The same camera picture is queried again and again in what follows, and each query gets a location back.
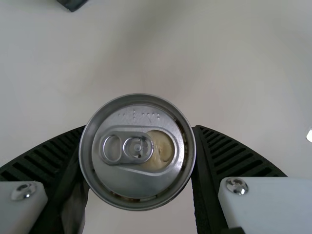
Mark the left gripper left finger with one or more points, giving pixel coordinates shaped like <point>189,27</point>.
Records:
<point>29,170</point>

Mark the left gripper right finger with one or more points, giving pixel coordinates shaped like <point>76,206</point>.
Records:
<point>234,175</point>

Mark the purple can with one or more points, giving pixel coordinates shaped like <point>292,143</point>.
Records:
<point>136,151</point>

